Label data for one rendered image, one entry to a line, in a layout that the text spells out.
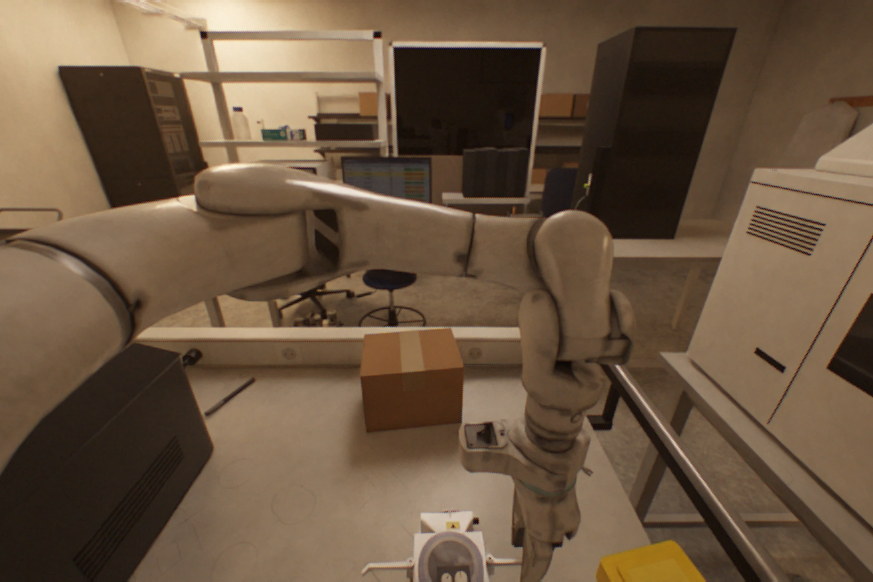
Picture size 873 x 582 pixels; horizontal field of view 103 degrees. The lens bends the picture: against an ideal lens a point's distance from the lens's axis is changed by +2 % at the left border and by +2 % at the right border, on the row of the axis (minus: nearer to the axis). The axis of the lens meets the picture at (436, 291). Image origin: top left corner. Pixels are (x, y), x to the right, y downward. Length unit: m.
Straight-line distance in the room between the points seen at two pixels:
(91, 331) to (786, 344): 1.08
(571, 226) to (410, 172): 1.80
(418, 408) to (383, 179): 1.51
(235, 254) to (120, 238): 0.06
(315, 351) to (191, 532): 0.46
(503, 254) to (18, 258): 0.29
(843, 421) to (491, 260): 0.81
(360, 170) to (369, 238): 1.81
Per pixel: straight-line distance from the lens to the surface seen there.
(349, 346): 1.01
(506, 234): 0.32
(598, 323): 0.32
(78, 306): 0.24
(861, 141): 1.21
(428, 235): 0.31
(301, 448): 0.88
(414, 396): 0.81
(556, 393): 0.34
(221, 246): 0.29
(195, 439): 0.88
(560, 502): 0.45
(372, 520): 0.75
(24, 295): 0.23
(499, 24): 4.83
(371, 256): 0.32
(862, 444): 1.00
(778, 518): 2.06
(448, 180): 2.49
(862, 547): 1.01
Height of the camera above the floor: 1.54
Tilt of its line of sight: 26 degrees down
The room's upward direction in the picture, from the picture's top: straight up
